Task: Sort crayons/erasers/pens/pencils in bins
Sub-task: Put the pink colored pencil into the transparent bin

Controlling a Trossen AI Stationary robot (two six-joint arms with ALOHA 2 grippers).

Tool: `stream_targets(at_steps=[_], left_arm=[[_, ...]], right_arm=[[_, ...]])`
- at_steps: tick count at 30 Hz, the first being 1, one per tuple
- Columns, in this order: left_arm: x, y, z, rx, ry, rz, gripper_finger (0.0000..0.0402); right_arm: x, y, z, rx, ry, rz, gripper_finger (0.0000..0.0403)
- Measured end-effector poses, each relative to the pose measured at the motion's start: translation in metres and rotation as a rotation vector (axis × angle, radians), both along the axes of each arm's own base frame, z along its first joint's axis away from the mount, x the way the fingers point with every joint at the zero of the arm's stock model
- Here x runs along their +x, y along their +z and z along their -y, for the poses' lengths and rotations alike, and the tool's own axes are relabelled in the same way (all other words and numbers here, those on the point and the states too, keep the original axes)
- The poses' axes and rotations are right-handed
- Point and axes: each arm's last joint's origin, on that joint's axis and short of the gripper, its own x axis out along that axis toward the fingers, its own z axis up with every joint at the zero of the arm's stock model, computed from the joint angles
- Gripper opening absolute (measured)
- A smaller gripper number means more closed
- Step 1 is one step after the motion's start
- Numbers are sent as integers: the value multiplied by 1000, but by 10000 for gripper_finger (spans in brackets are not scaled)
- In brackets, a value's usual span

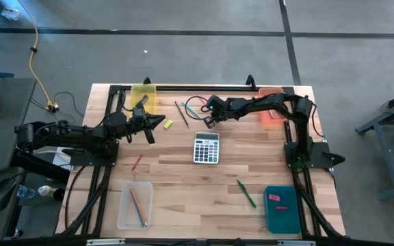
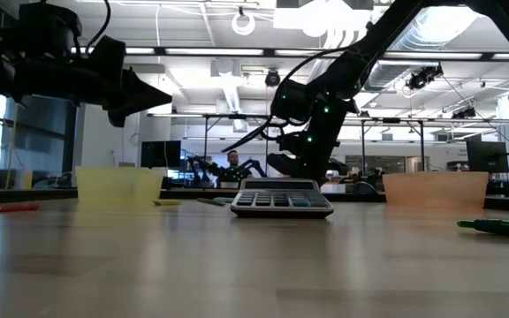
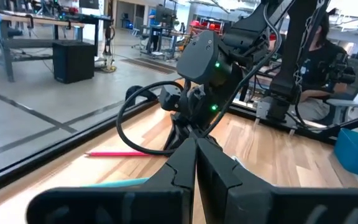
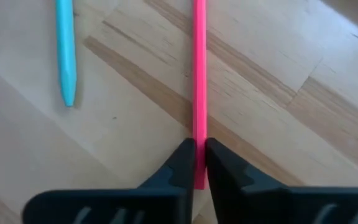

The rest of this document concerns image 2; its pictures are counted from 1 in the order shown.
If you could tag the person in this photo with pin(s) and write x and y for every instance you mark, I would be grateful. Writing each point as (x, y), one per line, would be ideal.
(236, 165)

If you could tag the turquoise pen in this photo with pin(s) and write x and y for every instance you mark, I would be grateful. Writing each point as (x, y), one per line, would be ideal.
(225, 199)

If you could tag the green marker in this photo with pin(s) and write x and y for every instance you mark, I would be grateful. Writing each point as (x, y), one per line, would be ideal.
(502, 227)

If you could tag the orange plastic bin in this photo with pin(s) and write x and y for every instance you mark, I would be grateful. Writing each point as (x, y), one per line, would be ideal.
(435, 190)

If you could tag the pale yellow cup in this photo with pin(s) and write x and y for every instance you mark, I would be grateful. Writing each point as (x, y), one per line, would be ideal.
(28, 181)

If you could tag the black background robot arm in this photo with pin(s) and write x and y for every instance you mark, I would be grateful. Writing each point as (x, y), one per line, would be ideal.
(203, 167)
(254, 167)

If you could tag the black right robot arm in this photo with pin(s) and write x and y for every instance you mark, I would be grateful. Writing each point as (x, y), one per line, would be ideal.
(369, 44)

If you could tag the black computer monitor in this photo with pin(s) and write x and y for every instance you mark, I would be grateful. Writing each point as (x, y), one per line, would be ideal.
(161, 153)
(486, 156)

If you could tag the white desk calculator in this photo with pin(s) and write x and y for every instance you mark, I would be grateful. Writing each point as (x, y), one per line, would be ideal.
(281, 199)

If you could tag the yellow plastic bin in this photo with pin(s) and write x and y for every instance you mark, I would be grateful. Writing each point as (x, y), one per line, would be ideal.
(117, 185)

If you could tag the black table frame rail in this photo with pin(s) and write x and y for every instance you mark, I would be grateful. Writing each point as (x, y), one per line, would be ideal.
(29, 194)

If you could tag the black overhead frame bar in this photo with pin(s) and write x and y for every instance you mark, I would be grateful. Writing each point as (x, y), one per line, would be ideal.
(219, 52)

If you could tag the black ceiling camera cluster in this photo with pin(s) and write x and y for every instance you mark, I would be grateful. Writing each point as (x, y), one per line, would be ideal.
(423, 77)

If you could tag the red crayon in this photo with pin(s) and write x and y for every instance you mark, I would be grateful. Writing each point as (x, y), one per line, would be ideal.
(2, 208)

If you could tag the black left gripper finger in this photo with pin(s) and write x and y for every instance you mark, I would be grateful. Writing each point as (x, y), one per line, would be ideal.
(142, 93)
(116, 117)

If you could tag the black metal rack frame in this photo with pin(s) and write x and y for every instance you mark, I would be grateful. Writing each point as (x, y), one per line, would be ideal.
(362, 146)

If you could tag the black overhead camera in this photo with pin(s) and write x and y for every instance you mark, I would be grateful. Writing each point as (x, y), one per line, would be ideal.
(272, 78)

